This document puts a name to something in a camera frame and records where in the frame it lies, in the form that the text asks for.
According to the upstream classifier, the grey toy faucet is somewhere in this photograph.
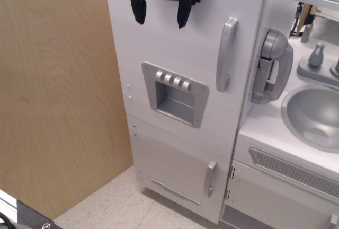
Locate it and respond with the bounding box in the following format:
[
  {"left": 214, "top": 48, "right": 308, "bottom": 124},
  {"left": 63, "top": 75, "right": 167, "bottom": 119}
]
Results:
[{"left": 297, "top": 42, "right": 338, "bottom": 86}]

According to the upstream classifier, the light wooden board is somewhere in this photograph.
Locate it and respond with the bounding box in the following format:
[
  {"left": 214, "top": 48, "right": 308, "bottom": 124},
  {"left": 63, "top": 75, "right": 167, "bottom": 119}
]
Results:
[{"left": 1, "top": 0, "right": 133, "bottom": 219}]

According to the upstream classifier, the grey oven vent panel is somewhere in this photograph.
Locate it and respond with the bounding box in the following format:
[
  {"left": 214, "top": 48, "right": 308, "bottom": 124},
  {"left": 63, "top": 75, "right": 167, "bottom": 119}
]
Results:
[{"left": 249, "top": 147, "right": 338, "bottom": 199}]

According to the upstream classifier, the grey freezer door handle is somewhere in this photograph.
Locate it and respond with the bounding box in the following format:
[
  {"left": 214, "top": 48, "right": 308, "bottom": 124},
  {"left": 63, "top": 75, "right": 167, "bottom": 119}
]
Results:
[{"left": 203, "top": 161, "right": 217, "bottom": 198}]

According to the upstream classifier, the grey toy sink basin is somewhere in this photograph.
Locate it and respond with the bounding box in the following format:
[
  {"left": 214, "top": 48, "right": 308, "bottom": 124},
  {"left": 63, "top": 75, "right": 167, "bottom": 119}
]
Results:
[{"left": 281, "top": 85, "right": 338, "bottom": 154}]

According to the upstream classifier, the white toy fridge door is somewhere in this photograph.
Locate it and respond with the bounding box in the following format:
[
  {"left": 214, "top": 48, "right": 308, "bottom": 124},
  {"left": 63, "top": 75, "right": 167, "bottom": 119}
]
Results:
[{"left": 108, "top": 0, "right": 264, "bottom": 159}]

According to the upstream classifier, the grey toy telephone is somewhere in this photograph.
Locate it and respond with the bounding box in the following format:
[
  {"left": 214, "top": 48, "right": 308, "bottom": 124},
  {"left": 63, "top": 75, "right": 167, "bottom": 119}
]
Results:
[{"left": 251, "top": 29, "right": 293, "bottom": 104}]

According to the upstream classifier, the white toy freezer door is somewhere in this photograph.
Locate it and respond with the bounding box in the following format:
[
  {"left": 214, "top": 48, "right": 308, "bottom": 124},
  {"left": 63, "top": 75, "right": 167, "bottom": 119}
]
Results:
[{"left": 131, "top": 131, "right": 228, "bottom": 224}]

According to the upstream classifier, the white toy kitchen cabinet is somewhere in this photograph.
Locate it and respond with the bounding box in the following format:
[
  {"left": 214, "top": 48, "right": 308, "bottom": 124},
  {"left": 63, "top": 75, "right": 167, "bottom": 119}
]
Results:
[{"left": 124, "top": 0, "right": 339, "bottom": 229}]

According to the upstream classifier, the white toy oven door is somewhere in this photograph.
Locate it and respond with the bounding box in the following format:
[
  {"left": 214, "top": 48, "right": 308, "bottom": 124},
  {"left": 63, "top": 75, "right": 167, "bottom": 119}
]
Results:
[{"left": 221, "top": 161, "right": 338, "bottom": 228}]

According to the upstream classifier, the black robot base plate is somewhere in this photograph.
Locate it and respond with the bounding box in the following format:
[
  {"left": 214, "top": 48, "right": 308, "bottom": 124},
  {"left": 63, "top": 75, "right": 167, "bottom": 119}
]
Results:
[{"left": 1, "top": 190, "right": 62, "bottom": 229}]

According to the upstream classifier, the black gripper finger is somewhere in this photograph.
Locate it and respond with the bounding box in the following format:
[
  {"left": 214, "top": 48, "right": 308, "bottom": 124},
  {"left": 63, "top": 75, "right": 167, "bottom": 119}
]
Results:
[
  {"left": 131, "top": 0, "right": 147, "bottom": 24},
  {"left": 177, "top": 0, "right": 193, "bottom": 28}
]

